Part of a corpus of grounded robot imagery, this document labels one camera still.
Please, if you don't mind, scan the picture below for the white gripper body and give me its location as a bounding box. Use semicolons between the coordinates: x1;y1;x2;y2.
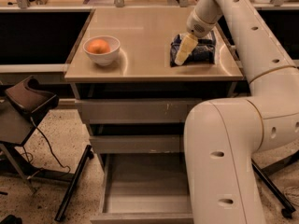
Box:
187;10;215;38

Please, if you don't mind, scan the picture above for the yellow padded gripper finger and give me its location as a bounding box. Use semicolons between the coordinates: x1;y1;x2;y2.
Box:
175;34;198;65

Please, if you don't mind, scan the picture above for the blue chip bag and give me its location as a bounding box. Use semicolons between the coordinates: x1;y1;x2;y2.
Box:
170;31;216;67

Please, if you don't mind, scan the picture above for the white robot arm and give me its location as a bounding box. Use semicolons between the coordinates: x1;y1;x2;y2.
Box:
184;0;299;224

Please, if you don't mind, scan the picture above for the grey drawer cabinet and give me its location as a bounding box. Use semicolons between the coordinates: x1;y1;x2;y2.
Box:
64;7;245;224

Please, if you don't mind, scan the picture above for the grey top drawer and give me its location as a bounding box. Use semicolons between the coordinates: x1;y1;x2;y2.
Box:
76;98;201;124

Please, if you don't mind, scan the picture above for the grey middle drawer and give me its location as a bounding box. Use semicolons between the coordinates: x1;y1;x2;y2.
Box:
90;134;183;154

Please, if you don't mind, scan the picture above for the grey open bottom drawer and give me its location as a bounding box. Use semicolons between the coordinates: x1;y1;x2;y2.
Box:
91;153;193;224

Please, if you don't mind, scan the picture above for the white ceramic bowl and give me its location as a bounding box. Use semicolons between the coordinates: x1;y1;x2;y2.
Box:
83;35;121;66

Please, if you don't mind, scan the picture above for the orange fruit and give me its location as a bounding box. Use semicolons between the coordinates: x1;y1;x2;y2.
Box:
87;39;110;54

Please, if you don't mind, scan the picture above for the black left stand leg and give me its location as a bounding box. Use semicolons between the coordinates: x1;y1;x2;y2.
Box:
54;145;93;222

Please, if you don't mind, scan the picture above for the black stand leg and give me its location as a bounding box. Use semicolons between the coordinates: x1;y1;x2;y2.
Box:
251;150;299;219
54;145;93;222

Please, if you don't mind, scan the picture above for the dark brown device holder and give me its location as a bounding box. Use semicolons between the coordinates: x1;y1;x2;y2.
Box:
5;77;59;124

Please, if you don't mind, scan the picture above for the small dark side table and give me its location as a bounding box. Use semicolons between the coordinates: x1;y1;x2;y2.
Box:
0;100;73;193

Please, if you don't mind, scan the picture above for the black right stand leg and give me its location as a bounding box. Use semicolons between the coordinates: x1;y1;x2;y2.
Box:
251;150;299;219

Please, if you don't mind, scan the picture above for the black cable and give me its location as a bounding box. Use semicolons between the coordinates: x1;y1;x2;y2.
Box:
21;117;72;180

